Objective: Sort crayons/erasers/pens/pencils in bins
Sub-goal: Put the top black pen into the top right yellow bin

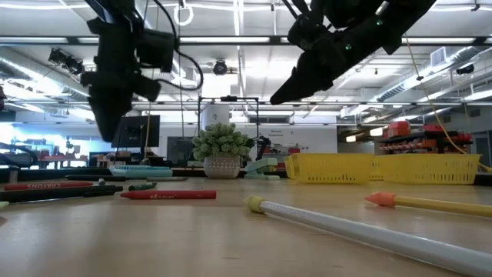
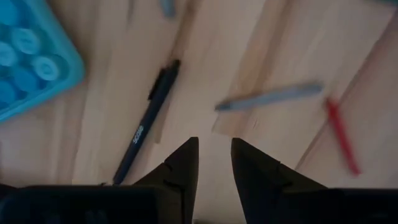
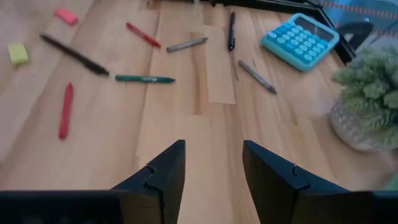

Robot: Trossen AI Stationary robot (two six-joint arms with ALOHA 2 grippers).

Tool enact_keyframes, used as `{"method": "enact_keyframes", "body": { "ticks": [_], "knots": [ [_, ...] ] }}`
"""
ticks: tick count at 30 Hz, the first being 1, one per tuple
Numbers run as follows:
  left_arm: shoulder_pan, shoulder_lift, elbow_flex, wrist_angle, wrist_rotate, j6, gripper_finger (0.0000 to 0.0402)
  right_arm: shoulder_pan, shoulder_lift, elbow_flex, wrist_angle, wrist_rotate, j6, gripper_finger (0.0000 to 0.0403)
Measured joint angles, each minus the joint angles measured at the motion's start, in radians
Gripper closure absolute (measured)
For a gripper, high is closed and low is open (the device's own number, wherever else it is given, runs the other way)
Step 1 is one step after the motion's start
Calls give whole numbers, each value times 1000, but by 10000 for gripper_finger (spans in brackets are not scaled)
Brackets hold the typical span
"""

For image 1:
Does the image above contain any mint green stapler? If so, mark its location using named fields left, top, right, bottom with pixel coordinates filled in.
left=244, top=157, right=281, bottom=182

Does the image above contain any white pencil with yellow cap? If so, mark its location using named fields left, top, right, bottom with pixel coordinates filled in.
left=243, top=195, right=492, bottom=277

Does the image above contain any black rig top beam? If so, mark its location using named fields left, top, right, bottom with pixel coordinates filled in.
left=0, top=35, right=492, bottom=45

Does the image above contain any grey pen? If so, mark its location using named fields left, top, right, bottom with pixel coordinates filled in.
left=145, top=175, right=190, bottom=182

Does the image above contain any green crayon Madter print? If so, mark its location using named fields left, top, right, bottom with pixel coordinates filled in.
left=128, top=182, right=158, bottom=192

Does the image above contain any yellow pencil with orange cap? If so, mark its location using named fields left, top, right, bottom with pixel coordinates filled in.
left=364, top=191, right=492, bottom=219

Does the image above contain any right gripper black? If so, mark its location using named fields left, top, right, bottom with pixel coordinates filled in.
left=269, top=15, right=389, bottom=106

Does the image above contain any green plant in white pot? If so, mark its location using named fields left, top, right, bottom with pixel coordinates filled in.
left=191, top=122, right=257, bottom=180

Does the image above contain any shelf with red boxes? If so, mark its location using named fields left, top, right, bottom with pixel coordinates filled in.
left=378, top=120, right=474, bottom=155

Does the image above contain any slim black pen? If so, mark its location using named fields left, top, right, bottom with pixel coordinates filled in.
left=0, top=184, right=124, bottom=204

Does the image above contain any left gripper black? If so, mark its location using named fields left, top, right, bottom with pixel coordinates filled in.
left=80, top=17, right=162, bottom=143

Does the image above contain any red crayon box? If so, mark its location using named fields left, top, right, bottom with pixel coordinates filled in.
left=3, top=181, right=95, bottom=192

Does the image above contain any yellow plastic slotted bin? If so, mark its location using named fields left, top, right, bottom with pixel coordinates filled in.
left=374, top=153, right=482, bottom=185
left=283, top=152, right=376, bottom=185

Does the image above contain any black round ceiling camera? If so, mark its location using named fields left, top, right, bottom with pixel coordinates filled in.
left=212, top=59, right=229, bottom=76

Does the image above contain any black ceiling device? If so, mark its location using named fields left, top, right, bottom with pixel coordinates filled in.
left=48, top=47, right=86, bottom=77

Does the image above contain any red crayon Madter print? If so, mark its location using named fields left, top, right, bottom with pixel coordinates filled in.
left=120, top=189, right=218, bottom=201

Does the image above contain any black marker pen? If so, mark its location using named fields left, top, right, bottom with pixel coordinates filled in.
left=64, top=174, right=128, bottom=182

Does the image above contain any black monitor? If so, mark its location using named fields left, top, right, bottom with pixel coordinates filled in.
left=111, top=115, right=161, bottom=149

